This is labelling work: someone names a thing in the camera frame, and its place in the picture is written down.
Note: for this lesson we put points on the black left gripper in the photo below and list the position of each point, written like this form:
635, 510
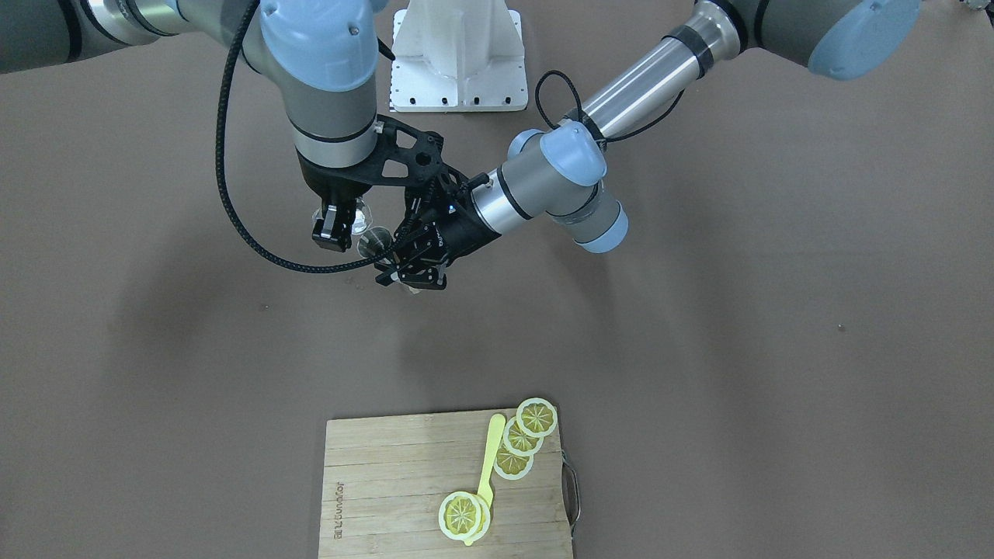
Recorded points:
460, 232

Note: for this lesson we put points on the lemon slice near spoon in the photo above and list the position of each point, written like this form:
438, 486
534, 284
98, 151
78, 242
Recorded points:
510, 466

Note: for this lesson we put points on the bamboo cutting board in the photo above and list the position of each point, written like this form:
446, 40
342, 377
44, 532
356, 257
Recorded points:
385, 478

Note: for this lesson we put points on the steel jigger measuring cup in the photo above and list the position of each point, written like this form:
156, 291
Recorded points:
374, 241

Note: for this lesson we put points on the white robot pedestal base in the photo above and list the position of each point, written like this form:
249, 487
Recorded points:
458, 56

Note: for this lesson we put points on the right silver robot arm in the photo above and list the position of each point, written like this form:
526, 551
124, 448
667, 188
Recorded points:
322, 56

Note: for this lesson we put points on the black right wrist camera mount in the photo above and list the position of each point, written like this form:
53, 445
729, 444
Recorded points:
407, 157

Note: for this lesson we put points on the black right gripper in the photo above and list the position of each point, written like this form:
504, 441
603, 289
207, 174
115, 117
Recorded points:
326, 182

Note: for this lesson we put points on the yellow plastic spoon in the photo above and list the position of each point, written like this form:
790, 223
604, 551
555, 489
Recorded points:
485, 493

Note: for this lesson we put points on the lemon slice middle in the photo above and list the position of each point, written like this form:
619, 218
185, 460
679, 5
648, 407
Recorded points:
518, 442

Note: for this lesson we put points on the lemon slice on spoon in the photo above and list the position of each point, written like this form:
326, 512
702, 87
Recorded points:
464, 517

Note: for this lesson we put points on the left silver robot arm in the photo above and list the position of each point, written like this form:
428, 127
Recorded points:
559, 172

